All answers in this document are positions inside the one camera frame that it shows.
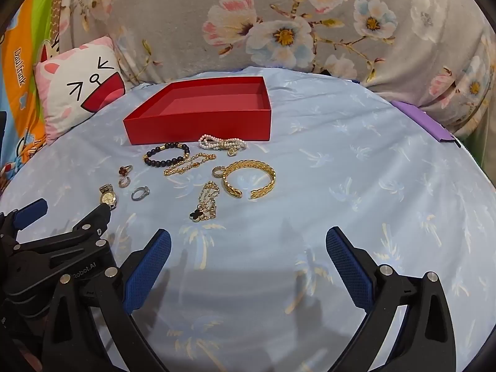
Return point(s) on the small sparkly hoop earring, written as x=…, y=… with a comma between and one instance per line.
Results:
x=123, y=184

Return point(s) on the grey floral cloth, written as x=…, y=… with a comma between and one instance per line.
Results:
x=174, y=27

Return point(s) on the light blue bedsheet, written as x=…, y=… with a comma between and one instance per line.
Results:
x=348, y=182

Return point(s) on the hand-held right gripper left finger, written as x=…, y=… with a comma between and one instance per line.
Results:
x=147, y=275

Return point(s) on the gold wristwatch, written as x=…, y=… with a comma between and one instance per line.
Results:
x=107, y=198

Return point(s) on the red shallow box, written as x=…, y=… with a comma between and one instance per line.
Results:
x=193, y=124

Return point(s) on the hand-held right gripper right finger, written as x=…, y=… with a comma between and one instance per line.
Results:
x=348, y=269

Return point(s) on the gold hoop earring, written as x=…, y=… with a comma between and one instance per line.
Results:
x=219, y=167

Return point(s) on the purple foam mat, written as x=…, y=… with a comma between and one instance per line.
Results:
x=426, y=122

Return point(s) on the white cat face pillow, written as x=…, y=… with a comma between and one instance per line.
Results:
x=77, y=77

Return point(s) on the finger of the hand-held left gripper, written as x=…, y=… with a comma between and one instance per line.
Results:
x=33, y=208
x=91, y=223

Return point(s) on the colourful cartoon blanket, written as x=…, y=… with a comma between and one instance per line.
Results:
x=23, y=85

